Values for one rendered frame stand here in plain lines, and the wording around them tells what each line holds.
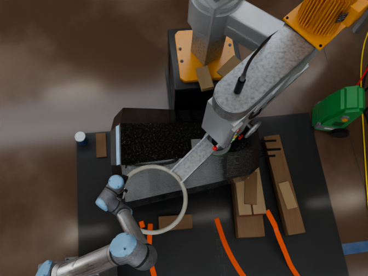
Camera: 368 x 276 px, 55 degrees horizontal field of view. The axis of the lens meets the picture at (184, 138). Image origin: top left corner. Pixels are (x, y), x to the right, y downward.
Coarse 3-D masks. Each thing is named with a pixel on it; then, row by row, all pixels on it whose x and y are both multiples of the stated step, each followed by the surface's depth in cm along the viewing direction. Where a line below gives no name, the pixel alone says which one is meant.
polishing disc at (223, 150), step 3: (204, 135) 270; (207, 138) 269; (210, 138) 269; (210, 141) 268; (219, 147) 267; (228, 147) 267; (216, 150) 266; (219, 150) 266; (222, 150) 266; (225, 150) 266; (213, 153) 265; (216, 153) 265; (219, 153) 265; (222, 153) 265
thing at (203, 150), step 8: (200, 144) 255; (208, 144) 254; (192, 152) 255; (200, 152) 254; (208, 152) 253; (184, 160) 255; (192, 160) 254; (200, 160) 253; (176, 168) 255; (184, 168) 254; (192, 168) 253; (184, 176) 253
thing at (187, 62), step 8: (184, 32) 307; (192, 32) 308; (176, 40) 304; (184, 40) 305; (176, 48) 302; (184, 48) 302; (224, 48) 304; (232, 48) 304; (184, 56) 300; (192, 56) 300; (224, 56) 301; (184, 64) 297; (192, 64) 297; (200, 64) 298; (208, 64) 298; (216, 64) 298; (184, 72) 295; (192, 72) 295; (216, 72) 296; (184, 80) 293; (192, 80) 293
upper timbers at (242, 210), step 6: (258, 168) 325; (258, 174) 324; (258, 180) 322; (234, 186) 325; (240, 186) 319; (258, 186) 320; (234, 192) 326; (240, 192) 317; (258, 192) 318; (240, 198) 316; (258, 198) 316; (240, 204) 314; (246, 204) 314; (258, 204) 314; (264, 204) 315; (240, 210) 312; (246, 210) 312; (252, 210) 315; (258, 210) 313; (264, 210) 313
